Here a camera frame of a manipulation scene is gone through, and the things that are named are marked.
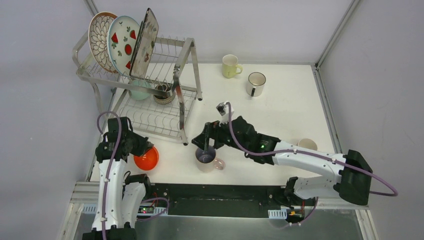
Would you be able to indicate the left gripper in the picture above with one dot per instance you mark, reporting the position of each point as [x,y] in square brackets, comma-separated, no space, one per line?
[142,145]

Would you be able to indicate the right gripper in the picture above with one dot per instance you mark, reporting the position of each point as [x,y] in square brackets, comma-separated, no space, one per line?
[202,140]

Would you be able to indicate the orange plastic bowl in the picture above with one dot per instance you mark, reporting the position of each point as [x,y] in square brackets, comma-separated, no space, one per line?
[148,161]

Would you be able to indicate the mint green bowl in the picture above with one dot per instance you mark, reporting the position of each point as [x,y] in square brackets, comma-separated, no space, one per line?
[139,95]

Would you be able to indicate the brown patterned small bowl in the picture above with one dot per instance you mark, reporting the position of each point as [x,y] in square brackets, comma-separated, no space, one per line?
[168,95]

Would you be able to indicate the square flower pattern plate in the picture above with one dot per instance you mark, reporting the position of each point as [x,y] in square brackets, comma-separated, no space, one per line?
[144,46]

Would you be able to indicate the watermelon pattern round plate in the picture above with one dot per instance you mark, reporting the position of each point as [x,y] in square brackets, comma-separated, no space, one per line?
[121,39]

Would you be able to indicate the floral petal brown-rim plate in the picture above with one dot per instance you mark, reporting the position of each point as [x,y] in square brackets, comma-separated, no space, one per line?
[97,37]

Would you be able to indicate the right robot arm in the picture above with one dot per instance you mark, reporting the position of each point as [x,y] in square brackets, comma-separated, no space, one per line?
[343,175]

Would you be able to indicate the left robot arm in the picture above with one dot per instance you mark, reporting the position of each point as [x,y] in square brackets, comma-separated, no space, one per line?
[120,194]

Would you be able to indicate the stainless steel dish rack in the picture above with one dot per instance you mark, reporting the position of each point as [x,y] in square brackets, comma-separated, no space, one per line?
[174,62]

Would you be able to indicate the pink iridescent mug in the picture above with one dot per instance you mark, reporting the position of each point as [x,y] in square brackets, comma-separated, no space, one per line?
[207,160]

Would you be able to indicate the white mug dark rim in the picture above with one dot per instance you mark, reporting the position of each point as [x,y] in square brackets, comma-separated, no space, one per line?
[255,84]

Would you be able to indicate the yellow mug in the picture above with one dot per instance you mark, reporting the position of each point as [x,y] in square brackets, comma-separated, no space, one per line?
[230,67]

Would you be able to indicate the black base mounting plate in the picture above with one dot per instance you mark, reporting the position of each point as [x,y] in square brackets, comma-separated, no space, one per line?
[234,201]

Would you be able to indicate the pink cup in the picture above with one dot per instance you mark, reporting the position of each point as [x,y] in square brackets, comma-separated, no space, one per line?
[306,143]

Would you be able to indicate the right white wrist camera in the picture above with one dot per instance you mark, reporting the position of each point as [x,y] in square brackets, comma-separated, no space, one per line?
[224,111]

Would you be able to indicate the aluminium frame rail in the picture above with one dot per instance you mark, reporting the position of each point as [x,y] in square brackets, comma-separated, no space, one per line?
[327,109]

